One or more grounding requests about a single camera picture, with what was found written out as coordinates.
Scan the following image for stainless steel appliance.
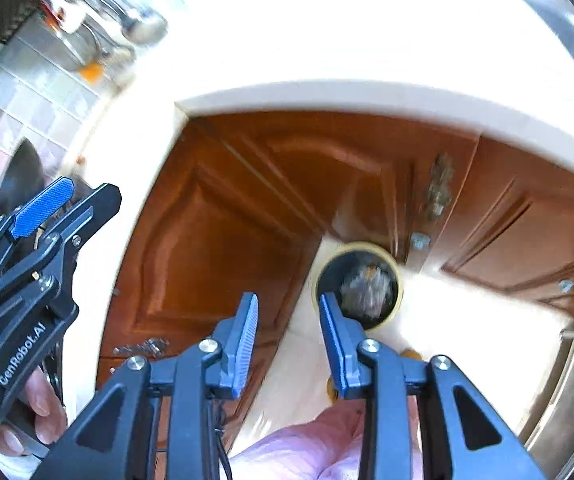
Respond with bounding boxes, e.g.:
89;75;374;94
522;330;574;480

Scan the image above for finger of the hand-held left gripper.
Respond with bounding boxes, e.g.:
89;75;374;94
0;176;75;291
30;183;122;283

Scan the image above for metal cabinet handle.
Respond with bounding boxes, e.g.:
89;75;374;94
424;152;455;221

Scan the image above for black bin yellow rim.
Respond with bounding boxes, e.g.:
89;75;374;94
311;241;404;331

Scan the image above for steel ladle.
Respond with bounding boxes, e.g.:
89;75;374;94
84;0;169;45

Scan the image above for white plastic spatula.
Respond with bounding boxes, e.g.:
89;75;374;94
52;0;88;33

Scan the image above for brown wooden cabinet door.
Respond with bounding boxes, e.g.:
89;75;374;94
192;112;418;261
407;135;574;321
94;115;323;396

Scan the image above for person's left hand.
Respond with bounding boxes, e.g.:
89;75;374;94
0;367;68;458

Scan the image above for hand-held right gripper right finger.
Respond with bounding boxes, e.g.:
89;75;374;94
318;294;548;480

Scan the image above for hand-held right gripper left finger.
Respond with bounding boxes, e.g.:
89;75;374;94
34;292;260;480

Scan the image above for person's pink trousers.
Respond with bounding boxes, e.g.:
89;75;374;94
229;402;428;480

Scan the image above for black wok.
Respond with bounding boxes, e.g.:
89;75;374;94
0;137;53;221

